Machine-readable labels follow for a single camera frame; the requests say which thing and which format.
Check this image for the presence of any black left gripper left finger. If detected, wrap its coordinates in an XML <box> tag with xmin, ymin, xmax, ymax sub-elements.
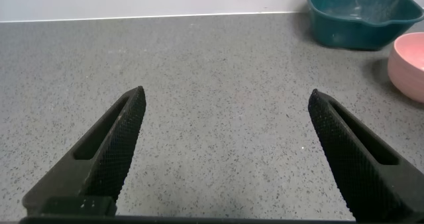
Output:
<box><xmin>22</xmin><ymin>85</ymin><xmax>147</xmax><ymax>217</ymax></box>

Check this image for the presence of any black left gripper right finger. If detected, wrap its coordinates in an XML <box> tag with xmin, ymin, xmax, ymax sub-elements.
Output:
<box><xmin>307</xmin><ymin>88</ymin><xmax>424</xmax><ymax>223</ymax></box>

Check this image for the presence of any pink bowl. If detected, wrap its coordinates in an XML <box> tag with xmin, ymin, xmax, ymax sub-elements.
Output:
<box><xmin>387</xmin><ymin>32</ymin><xmax>424</xmax><ymax>104</ymax></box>

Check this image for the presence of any teal plastic basin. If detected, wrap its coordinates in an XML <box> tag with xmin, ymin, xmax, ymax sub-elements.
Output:
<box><xmin>305</xmin><ymin>0</ymin><xmax>424</xmax><ymax>51</ymax></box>

